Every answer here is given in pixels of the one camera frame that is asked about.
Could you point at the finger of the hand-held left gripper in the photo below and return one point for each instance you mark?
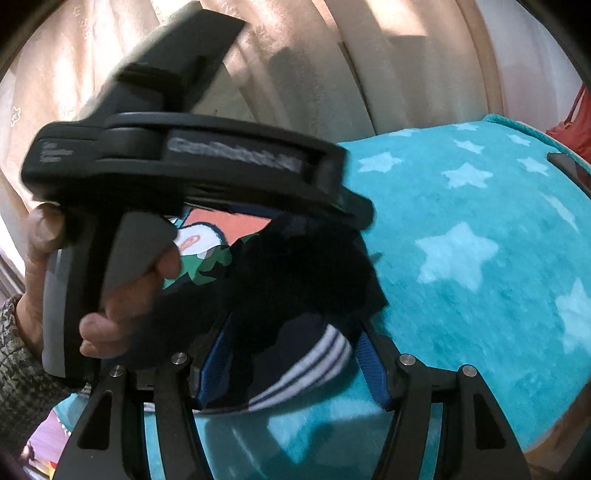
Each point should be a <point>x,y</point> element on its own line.
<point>355,210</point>

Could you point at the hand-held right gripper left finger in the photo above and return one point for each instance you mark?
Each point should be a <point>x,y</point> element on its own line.
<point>210,364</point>

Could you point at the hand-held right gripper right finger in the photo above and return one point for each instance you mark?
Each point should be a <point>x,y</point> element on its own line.
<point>375,364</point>

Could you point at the navy pants with white stripes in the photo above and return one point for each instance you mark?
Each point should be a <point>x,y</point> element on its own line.
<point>295,277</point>

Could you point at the person's left forearm grey sleeve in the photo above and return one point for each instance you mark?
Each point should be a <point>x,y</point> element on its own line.
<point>23,383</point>

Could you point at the person's left hand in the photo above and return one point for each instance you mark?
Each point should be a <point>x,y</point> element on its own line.
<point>134,300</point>

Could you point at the beige curtain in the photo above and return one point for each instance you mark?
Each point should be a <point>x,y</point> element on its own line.
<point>69,69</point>

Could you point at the teal star blanket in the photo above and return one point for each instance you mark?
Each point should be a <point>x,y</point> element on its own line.
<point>461,300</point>

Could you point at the cartoon printed cloth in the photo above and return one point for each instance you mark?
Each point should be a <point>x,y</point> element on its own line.
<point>207,235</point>

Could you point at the purple printed sheet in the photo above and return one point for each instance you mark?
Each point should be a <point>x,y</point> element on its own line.
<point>46,438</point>

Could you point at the red cloth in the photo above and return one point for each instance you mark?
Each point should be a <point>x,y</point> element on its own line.
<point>575,129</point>

